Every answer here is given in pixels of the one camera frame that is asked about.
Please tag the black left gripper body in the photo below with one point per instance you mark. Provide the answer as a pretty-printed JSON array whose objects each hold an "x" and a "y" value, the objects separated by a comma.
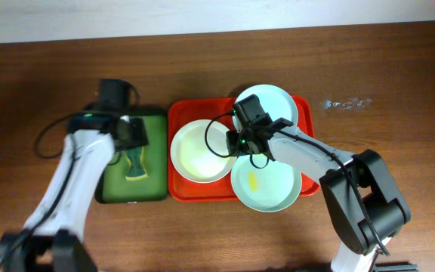
[{"x": 134, "y": 133}]

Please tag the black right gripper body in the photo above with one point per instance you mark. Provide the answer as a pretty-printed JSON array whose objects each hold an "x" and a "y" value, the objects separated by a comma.
[{"x": 234, "y": 143}]

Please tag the green and yellow sponge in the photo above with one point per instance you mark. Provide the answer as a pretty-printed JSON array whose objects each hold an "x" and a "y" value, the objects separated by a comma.
[{"x": 135, "y": 160}]

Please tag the white plate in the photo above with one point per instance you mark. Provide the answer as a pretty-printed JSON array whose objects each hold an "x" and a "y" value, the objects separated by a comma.
[{"x": 191, "y": 157}]

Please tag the light blue plate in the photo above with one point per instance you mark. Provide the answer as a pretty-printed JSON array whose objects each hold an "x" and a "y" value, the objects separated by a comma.
[
  {"x": 265, "y": 187},
  {"x": 274, "y": 101}
]

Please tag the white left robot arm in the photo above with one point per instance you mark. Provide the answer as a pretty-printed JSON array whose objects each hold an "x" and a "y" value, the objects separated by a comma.
[{"x": 52, "y": 237}]

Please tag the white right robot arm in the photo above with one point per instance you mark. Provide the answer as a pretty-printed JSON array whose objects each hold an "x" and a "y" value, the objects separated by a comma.
[{"x": 364, "y": 202}]

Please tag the green tray with black rim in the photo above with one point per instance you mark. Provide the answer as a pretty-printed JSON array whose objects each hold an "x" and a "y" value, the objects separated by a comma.
[{"x": 113, "y": 186}]

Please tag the red plastic tray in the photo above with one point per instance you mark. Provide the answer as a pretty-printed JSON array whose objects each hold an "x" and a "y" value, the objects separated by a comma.
[{"x": 185, "y": 111}]

